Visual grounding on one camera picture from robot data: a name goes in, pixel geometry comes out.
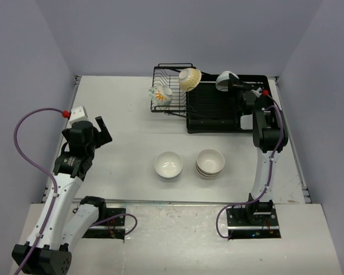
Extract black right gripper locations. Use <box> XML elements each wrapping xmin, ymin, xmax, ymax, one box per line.
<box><xmin>228</xmin><ymin>74</ymin><xmax>254</xmax><ymax>114</ymax></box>

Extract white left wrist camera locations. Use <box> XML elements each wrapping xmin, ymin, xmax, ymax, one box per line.
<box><xmin>68</xmin><ymin>105</ymin><xmax>89</xmax><ymax>127</ymax></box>

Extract white bowl back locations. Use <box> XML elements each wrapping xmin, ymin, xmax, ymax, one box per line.
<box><xmin>216</xmin><ymin>70</ymin><xmax>237</xmax><ymax>92</ymax></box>

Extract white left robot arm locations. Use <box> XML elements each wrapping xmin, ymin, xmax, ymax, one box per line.
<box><xmin>11</xmin><ymin>115</ymin><xmax>112</xmax><ymax>274</ymax></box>

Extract black wire dish rack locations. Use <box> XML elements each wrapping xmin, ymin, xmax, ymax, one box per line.
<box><xmin>150</xmin><ymin>62</ymin><xmax>218</xmax><ymax>118</ymax></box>

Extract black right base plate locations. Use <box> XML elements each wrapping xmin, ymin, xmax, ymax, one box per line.
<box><xmin>226</xmin><ymin>207</ymin><xmax>281</xmax><ymax>239</ymax></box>

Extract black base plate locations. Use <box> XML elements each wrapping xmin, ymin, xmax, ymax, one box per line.
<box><xmin>226</xmin><ymin>207</ymin><xmax>281</xmax><ymax>239</ymax></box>
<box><xmin>83</xmin><ymin>215</ymin><xmax>126</xmax><ymax>240</ymax></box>

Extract white green floral bowl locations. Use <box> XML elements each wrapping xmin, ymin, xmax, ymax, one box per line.
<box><xmin>148</xmin><ymin>85</ymin><xmax>173</xmax><ymax>106</ymax></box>

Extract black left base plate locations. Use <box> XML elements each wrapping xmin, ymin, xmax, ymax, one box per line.
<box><xmin>83</xmin><ymin>215</ymin><xmax>126</xmax><ymax>240</ymax></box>

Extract yellow patterned bowl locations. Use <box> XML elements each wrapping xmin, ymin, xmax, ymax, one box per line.
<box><xmin>178</xmin><ymin>68</ymin><xmax>202</xmax><ymax>92</ymax></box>

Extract beige floral bowl back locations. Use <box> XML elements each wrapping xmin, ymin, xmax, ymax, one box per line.
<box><xmin>196</xmin><ymin>148</ymin><xmax>225</xmax><ymax>172</ymax></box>

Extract black dish drying tray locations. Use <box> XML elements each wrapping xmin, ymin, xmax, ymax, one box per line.
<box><xmin>186</xmin><ymin>73</ymin><xmax>273</xmax><ymax>133</ymax></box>

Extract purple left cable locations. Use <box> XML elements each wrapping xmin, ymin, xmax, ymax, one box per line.
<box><xmin>11</xmin><ymin>107</ymin><xmax>71</xmax><ymax>274</ymax></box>

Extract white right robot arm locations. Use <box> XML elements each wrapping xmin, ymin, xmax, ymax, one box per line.
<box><xmin>229</xmin><ymin>74</ymin><xmax>288</xmax><ymax>225</ymax></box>

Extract beige floral bowl front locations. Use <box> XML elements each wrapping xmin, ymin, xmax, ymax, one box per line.
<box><xmin>197</xmin><ymin>170</ymin><xmax>219</xmax><ymax>179</ymax></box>

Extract white bowl front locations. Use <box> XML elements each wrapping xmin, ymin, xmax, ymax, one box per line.
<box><xmin>157</xmin><ymin>172</ymin><xmax>180</xmax><ymax>180</ymax></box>

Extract beige floral bowl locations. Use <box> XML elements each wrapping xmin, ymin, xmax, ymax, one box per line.
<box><xmin>196</xmin><ymin>148</ymin><xmax>225</xmax><ymax>172</ymax></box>
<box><xmin>196</xmin><ymin>163</ymin><xmax>221</xmax><ymax>175</ymax></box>
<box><xmin>197</xmin><ymin>170</ymin><xmax>219</xmax><ymax>179</ymax></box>

